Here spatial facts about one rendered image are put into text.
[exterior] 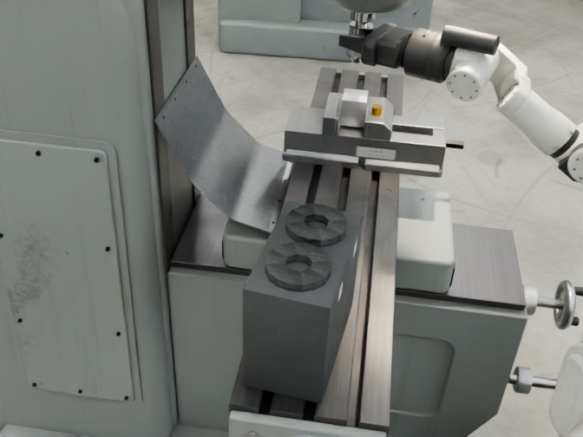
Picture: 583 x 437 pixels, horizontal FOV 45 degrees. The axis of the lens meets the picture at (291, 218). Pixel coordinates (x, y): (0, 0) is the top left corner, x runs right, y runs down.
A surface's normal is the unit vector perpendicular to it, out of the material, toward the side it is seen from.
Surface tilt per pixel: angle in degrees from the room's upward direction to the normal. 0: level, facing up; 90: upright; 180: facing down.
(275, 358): 90
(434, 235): 0
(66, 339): 89
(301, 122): 0
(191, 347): 90
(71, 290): 89
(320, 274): 0
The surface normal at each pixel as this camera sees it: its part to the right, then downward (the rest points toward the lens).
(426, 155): -0.14, 0.57
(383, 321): 0.04, -0.81
